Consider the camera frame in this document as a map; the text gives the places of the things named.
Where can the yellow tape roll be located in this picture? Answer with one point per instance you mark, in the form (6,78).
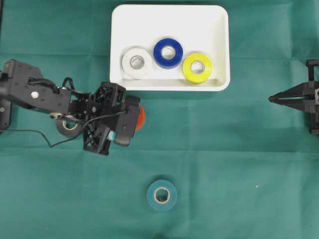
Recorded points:
(197,68)

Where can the red tape roll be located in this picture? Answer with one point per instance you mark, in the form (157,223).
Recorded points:
(141,118)

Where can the white tape roll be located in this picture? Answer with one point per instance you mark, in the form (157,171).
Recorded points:
(136,63)

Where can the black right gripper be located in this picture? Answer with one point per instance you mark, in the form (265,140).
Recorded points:
(310,89)

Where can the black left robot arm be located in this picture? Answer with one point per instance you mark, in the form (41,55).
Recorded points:
(25,86)

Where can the white plastic case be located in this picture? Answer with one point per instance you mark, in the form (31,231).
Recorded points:
(198,28)

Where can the blue tape roll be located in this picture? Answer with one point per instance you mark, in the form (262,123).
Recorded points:
(168,53)

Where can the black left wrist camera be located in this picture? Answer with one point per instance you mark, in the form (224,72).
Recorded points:
(127,120)

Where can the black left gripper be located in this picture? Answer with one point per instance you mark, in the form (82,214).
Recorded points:
(99,116)

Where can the teal tape roll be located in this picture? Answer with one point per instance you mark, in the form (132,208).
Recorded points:
(162,195)

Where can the black tape roll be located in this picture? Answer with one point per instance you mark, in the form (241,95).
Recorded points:
(67,128)

